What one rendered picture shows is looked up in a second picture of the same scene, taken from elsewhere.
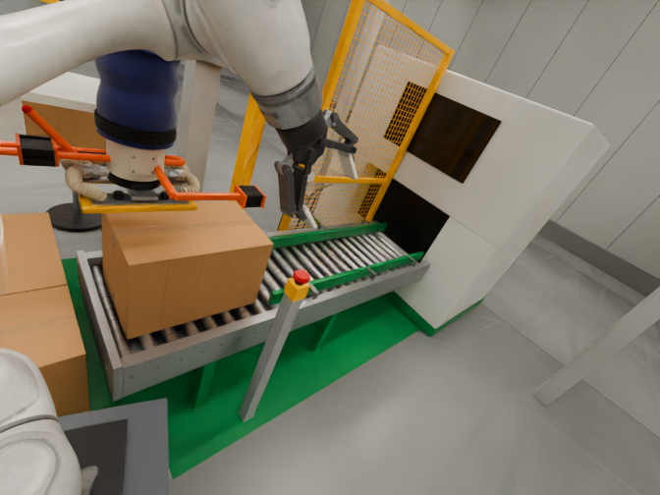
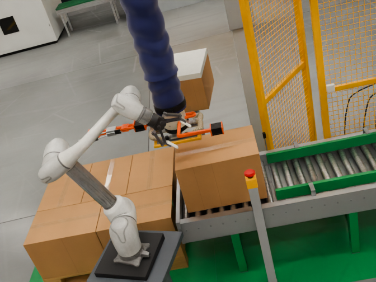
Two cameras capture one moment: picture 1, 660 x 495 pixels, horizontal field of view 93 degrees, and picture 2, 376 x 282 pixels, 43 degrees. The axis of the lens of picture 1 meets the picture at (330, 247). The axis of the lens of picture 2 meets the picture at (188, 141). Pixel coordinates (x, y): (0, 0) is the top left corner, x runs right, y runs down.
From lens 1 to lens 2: 219 cm
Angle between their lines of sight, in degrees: 52
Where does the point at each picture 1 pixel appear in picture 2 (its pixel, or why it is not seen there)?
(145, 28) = not seen: hidden behind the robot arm
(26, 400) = (126, 210)
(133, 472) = (161, 252)
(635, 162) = not seen: outside the picture
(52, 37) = (103, 122)
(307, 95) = (142, 118)
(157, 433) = (174, 242)
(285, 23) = (127, 111)
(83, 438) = (149, 235)
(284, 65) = (132, 116)
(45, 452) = (125, 220)
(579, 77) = not seen: outside the picture
